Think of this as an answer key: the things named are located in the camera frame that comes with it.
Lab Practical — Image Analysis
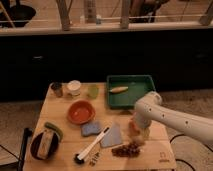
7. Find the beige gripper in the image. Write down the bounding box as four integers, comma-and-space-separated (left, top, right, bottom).
128, 113, 150, 145

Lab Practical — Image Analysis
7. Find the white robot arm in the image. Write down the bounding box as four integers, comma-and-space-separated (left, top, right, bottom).
133, 91, 213, 147

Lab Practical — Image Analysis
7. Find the red bowl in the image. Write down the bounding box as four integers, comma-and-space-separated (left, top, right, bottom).
67, 100, 96, 125

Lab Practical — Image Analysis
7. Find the dark grape bunch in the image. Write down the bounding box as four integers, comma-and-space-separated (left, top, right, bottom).
111, 142, 140, 157

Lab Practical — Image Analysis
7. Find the blue cloth piece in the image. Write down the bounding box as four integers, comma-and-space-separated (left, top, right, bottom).
100, 123, 123, 148

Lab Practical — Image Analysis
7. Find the green plastic tray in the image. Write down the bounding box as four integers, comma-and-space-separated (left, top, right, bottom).
106, 75, 155, 109

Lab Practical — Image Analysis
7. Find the yellow corn cob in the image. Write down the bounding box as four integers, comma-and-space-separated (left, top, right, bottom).
109, 86, 128, 93

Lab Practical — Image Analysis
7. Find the blue sponge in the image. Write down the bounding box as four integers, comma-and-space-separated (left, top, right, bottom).
81, 121, 101, 137

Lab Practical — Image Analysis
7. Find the green small cup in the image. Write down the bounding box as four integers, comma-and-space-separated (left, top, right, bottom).
87, 84, 99, 99

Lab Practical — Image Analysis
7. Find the white black dish brush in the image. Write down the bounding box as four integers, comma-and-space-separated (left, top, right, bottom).
74, 127, 110, 165

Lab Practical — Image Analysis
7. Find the white cup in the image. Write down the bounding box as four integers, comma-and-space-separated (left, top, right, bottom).
67, 80, 81, 96

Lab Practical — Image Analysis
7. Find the green cucumber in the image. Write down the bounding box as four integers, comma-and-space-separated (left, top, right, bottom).
44, 122, 63, 141

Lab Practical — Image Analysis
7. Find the beige wrapped bar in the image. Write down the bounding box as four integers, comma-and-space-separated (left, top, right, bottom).
37, 129, 54, 159

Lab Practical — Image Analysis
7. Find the black cable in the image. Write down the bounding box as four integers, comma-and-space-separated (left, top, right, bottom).
169, 133, 213, 171

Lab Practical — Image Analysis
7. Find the black chair frame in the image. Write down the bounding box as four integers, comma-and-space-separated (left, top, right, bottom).
0, 128, 32, 171

